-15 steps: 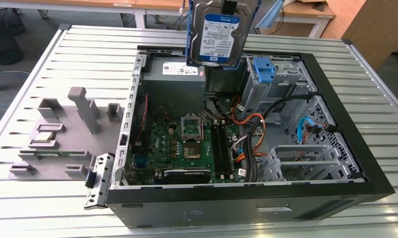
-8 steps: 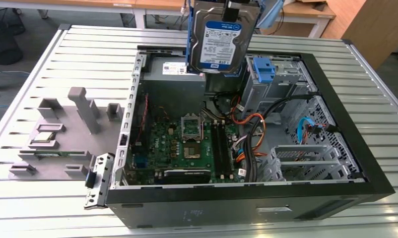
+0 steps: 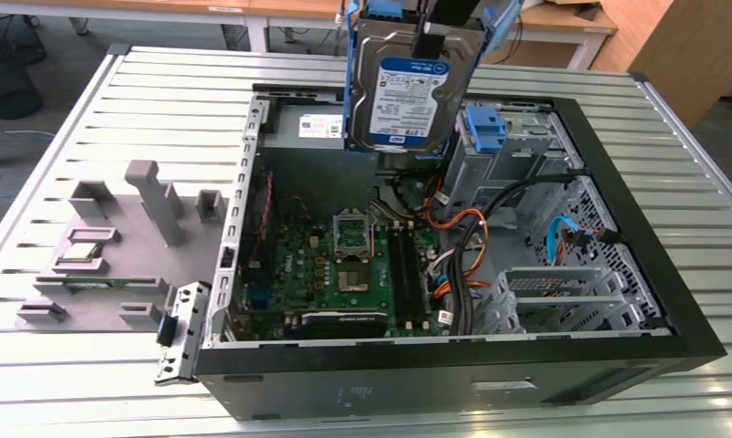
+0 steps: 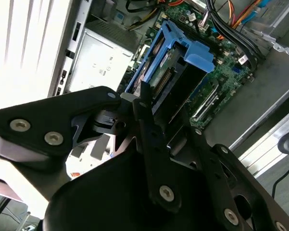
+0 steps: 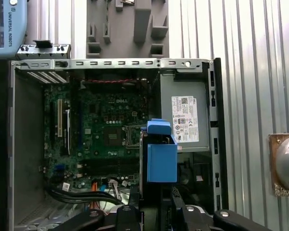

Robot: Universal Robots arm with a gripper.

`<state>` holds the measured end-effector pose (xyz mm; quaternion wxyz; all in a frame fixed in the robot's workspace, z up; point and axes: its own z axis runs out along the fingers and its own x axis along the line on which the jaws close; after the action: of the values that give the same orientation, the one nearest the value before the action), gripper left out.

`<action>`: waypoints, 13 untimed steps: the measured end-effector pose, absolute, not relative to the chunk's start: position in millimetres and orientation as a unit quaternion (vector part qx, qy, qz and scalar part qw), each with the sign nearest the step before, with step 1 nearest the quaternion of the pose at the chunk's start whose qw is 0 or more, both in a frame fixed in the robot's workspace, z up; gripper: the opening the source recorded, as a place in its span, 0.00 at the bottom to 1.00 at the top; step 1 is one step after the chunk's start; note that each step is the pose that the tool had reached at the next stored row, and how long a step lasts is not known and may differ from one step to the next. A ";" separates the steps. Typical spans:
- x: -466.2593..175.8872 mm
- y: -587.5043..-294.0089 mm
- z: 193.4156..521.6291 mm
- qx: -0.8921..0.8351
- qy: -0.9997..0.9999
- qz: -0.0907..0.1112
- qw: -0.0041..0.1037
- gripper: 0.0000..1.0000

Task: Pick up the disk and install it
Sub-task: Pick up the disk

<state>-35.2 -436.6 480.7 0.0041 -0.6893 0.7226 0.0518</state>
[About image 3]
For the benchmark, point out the green RAM stick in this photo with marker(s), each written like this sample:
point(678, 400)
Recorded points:
point(97, 284)

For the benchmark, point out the grey parts rack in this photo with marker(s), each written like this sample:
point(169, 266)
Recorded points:
point(133, 260)

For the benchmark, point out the metal disk bay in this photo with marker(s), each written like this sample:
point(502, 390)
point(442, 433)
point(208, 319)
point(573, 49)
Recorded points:
point(566, 301)

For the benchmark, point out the hard disk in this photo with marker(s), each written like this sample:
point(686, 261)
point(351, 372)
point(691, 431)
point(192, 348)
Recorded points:
point(407, 91)

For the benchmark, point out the green motherboard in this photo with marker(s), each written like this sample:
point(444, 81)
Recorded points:
point(304, 274)

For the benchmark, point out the silver CPU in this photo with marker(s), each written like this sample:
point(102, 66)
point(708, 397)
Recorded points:
point(80, 251)

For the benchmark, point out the black mesh bin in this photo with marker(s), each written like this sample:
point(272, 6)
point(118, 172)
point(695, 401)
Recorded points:
point(12, 91)

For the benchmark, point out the grey metal card bracket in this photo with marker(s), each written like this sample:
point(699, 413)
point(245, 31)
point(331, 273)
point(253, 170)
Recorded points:
point(188, 319)

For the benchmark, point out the metal drive cage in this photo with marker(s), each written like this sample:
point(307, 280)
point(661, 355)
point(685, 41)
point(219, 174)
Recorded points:
point(511, 169)

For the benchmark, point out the wooden top desk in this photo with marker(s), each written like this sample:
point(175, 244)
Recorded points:
point(157, 7)
point(559, 23)

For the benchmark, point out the wooden panel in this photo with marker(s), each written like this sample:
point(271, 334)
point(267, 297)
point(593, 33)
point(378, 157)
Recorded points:
point(694, 55)

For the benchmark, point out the black PC case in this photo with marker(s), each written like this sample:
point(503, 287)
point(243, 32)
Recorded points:
point(402, 378)

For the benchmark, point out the black graphics card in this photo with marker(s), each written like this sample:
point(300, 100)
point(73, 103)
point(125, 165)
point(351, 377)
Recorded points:
point(340, 319)

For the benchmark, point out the black RAM slot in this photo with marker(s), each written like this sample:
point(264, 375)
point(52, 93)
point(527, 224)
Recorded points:
point(396, 274)
point(414, 274)

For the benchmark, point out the CPU socket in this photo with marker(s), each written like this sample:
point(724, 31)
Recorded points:
point(354, 279)

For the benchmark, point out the grey power supply unit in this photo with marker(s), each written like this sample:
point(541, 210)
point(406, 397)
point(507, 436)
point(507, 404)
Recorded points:
point(316, 173)

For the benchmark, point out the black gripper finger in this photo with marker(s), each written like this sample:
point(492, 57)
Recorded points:
point(430, 43)

